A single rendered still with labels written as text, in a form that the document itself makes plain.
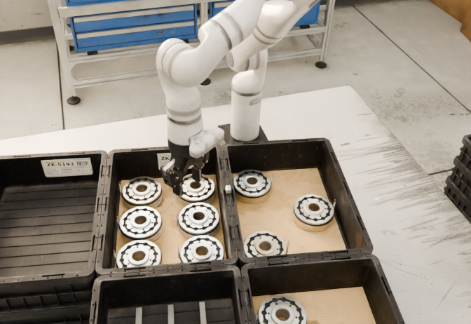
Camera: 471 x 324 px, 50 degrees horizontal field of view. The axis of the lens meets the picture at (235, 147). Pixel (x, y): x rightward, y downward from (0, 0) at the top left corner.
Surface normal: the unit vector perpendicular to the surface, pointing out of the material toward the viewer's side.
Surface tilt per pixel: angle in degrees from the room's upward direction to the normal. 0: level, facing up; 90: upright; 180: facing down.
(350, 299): 0
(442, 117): 0
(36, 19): 90
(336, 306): 0
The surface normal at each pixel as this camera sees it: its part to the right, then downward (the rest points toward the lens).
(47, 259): 0.03, -0.76
